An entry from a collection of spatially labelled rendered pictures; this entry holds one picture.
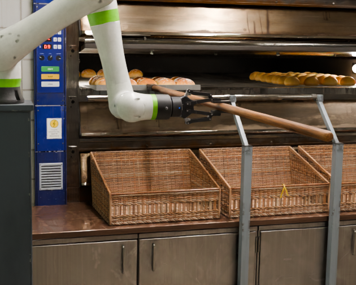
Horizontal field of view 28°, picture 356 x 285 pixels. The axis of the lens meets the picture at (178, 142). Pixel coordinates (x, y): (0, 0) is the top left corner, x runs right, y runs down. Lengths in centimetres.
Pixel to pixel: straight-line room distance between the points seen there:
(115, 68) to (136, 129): 116
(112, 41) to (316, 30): 174
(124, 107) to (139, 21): 129
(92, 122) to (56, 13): 135
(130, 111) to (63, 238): 94
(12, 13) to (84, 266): 129
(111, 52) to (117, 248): 105
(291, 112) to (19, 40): 205
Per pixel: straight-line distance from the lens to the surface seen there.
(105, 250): 330
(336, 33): 415
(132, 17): 374
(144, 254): 335
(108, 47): 262
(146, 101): 253
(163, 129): 379
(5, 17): 364
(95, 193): 362
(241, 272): 347
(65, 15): 245
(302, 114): 411
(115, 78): 263
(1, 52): 244
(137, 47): 359
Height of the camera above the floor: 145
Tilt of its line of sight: 8 degrees down
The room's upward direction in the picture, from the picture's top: 1 degrees clockwise
